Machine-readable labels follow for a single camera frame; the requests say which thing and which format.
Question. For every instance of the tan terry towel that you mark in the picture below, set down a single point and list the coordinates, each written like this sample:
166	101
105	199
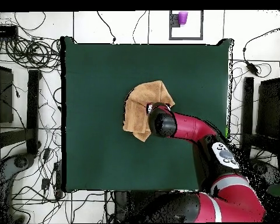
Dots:
137	112

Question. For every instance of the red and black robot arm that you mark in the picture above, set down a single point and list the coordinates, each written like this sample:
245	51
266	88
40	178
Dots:
191	127

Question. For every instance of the flat black box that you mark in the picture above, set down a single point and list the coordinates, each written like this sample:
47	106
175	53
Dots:
3	31

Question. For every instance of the dark green table cloth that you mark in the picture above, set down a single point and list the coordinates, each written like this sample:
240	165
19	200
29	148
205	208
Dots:
95	140

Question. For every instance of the bright green tag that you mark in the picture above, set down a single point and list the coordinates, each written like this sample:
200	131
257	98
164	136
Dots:
226	131

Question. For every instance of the purple plastic cup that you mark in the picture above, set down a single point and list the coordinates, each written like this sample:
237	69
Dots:
183	18

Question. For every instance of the black stand base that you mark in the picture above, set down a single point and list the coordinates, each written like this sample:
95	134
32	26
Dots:
247	112
33	112

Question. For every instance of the small black power adapter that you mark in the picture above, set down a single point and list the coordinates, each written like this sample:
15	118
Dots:
47	154
45	183

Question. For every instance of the black power strip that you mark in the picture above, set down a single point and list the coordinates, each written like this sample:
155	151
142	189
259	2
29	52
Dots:
58	179

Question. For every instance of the large black box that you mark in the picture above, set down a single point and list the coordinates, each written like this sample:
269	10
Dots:
269	109
2	98

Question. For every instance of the grey square floor frame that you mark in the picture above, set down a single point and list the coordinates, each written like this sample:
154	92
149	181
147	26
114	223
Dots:
186	38

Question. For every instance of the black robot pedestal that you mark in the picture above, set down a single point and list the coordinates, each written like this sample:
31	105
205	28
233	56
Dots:
121	205

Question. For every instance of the dark pedestal foot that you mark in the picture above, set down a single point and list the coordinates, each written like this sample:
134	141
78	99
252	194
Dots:
21	162
263	170

